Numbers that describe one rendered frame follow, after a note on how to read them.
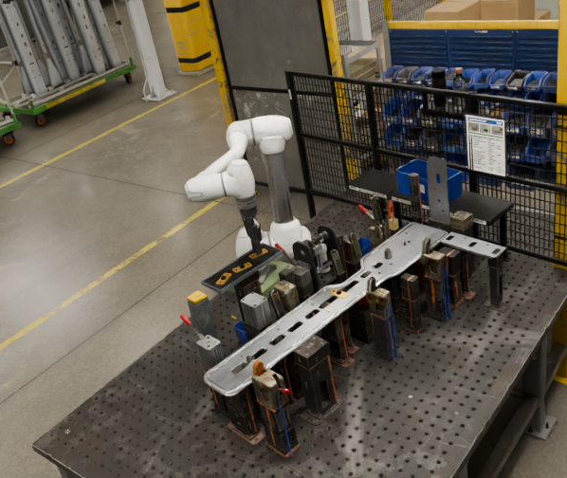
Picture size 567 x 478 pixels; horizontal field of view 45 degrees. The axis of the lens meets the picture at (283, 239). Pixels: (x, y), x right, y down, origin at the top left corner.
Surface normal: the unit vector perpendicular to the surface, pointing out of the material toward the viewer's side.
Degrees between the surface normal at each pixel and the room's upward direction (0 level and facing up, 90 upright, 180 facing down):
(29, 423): 0
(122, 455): 0
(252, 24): 90
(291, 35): 90
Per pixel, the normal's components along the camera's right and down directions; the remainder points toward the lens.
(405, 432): -0.17, -0.86
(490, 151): -0.71, 0.45
